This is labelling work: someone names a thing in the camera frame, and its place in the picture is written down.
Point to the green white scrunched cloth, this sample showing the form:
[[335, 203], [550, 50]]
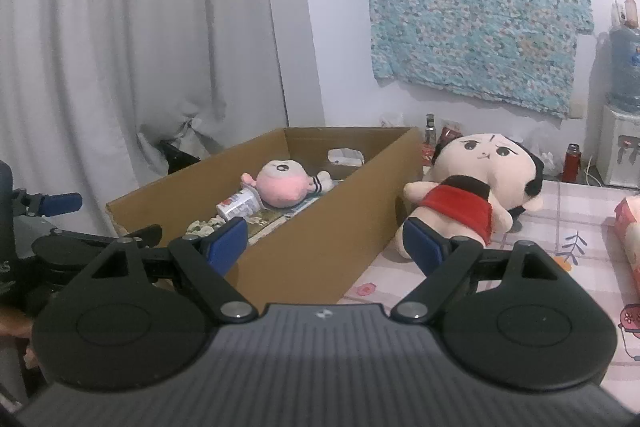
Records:
[[204, 228]]

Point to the gold tissue pack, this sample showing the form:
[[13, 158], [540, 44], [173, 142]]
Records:
[[262, 223]]

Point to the strawberry yogurt cup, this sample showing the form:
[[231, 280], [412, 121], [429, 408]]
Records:
[[244, 203]]

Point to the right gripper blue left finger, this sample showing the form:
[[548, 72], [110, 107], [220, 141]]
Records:
[[224, 247]]

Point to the teal floral wall cloth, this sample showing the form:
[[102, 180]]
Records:
[[518, 52]]

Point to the brown cardboard box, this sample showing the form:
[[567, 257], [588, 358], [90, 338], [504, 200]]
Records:
[[316, 256]]

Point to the pink plush toy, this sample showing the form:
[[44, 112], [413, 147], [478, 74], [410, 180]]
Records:
[[283, 184]]

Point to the white water dispenser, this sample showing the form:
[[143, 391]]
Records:
[[618, 158]]

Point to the large doll plush red shirt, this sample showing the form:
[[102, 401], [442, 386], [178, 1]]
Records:
[[477, 186]]

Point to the pink wet wipes pack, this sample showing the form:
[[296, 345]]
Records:
[[627, 229]]

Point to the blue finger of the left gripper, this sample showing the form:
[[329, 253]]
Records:
[[57, 205]]

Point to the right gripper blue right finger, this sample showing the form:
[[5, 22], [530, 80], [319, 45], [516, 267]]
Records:
[[426, 248]]

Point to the blue water jug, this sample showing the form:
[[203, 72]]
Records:
[[624, 92]]

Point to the grey curtain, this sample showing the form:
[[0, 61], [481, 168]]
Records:
[[90, 88]]

